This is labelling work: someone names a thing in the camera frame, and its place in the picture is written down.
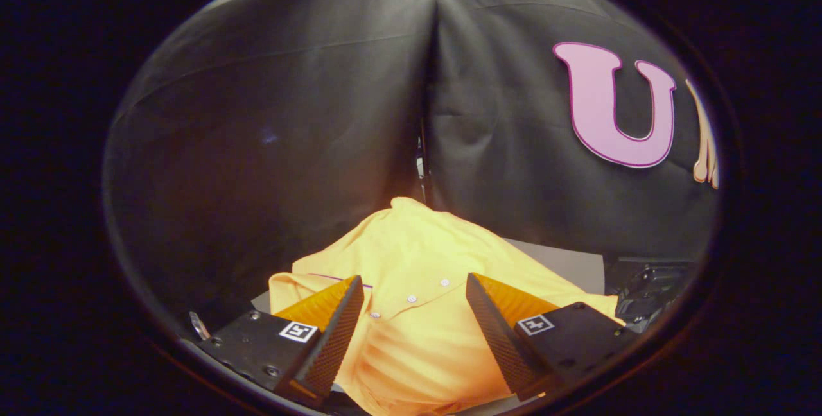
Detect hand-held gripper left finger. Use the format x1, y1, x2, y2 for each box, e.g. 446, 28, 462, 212
199, 275, 365, 408

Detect orange button shirt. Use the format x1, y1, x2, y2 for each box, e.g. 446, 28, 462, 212
268, 196, 625, 416

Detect black backdrop cloth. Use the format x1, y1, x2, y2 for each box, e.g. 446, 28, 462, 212
103, 0, 720, 333

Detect beige and dark cabinet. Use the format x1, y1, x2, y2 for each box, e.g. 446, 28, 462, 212
250, 238, 606, 416

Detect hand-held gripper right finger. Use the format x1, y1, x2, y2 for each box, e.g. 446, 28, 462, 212
466, 273, 640, 402

